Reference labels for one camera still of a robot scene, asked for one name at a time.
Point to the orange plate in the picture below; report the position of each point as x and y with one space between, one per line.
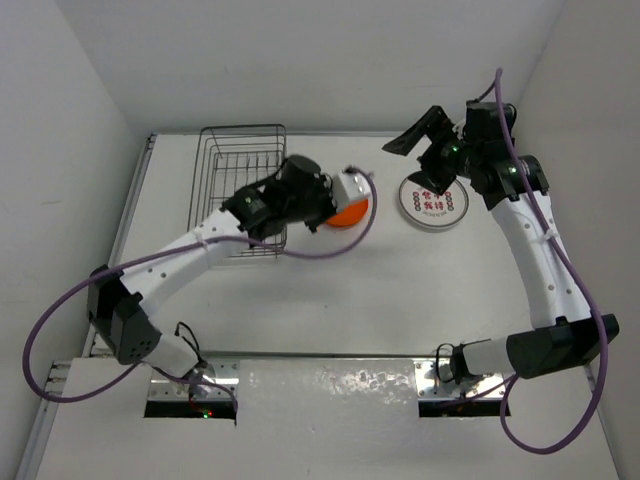
349 217

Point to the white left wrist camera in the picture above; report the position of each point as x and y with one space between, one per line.
349 188

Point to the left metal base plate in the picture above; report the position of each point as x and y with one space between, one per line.
216 382

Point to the white foam cover board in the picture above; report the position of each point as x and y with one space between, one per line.
318 420

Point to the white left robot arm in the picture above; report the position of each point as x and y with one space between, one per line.
122 303

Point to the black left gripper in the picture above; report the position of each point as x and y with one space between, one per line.
324 185

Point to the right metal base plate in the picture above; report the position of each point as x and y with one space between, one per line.
431 386

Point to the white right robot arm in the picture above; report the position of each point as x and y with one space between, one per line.
564 331

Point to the metal base plate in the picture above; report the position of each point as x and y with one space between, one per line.
431 386
216 382

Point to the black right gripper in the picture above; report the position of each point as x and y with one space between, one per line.
439 127

